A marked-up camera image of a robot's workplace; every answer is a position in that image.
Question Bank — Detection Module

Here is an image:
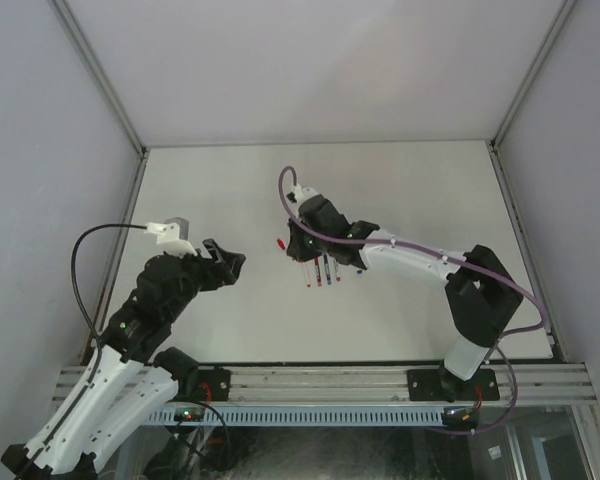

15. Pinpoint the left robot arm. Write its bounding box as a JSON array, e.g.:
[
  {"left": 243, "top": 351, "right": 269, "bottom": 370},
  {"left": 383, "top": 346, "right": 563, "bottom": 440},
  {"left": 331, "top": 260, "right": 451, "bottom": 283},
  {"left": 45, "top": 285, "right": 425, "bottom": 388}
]
[{"left": 1, "top": 239, "right": 246, "bottom": 479}]

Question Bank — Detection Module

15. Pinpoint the black cable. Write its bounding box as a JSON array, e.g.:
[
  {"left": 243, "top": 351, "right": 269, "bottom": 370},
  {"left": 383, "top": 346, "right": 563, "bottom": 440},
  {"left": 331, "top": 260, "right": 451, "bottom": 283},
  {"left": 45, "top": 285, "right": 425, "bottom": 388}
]
[{"left": 14, "top": 223, "right": 149, "bottom": 476}]

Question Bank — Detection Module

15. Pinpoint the aluminium rail frame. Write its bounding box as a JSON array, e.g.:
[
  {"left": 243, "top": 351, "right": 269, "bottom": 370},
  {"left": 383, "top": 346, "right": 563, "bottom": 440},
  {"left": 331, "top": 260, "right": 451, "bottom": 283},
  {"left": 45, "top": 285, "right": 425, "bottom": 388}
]
[{"left": 54, "top": 362, "right": 596, "bottom": 404}]

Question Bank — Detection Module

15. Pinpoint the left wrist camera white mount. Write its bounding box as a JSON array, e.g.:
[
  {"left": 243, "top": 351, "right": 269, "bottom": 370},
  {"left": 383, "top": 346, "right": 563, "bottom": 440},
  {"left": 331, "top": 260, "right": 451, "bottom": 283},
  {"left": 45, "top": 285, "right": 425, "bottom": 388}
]
[{"left": 145, "top": 217, "right": 198, "bottom": 258}]

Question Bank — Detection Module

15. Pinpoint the perforated blue cable tray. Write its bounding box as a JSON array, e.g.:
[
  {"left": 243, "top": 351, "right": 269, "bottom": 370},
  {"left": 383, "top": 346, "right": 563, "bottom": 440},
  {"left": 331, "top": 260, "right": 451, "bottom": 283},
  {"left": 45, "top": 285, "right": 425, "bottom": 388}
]
[{"left": 143, "top": 405, "right": 445, "bottom": 427}]

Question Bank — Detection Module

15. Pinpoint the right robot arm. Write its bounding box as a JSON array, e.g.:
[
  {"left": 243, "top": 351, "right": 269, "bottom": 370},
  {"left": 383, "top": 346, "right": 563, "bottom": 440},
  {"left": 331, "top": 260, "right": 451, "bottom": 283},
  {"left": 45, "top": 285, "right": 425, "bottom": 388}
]
[{"left": 284, "top": 187, "right": 523, "bottom": 402}]

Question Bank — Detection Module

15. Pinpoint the thin white red pen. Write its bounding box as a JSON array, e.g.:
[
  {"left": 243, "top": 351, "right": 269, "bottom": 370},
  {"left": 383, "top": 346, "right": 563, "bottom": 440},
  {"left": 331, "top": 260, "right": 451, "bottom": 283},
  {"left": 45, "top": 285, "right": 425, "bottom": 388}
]
[{"left": 302, "top": 262, "right": 312, "bottom": 288}]

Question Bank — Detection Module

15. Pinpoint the pink white pen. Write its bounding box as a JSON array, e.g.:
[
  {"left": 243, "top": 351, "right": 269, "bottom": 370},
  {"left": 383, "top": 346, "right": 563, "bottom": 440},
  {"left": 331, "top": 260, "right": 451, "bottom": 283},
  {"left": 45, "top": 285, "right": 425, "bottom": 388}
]
[{"left": 333, "top": 258, "right": 341, "bottom": 282}]

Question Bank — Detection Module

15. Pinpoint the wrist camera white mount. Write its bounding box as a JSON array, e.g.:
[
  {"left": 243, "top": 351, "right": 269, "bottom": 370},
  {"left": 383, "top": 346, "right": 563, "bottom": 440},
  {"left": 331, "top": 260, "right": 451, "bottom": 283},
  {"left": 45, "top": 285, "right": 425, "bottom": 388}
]
[
  {"left": 286, "top": 184, "right": 318, "bottom": 205},
  {"left": 145, "top": 217, "right": 198, "bottom": 258}
]

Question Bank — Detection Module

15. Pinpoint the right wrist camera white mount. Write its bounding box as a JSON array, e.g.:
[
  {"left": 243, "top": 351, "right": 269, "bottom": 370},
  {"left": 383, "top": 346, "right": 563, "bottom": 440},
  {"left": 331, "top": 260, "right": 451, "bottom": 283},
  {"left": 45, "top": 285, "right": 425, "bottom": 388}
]
[{"left": 286, "top": 184, "right": 318, "bottom": 205}]

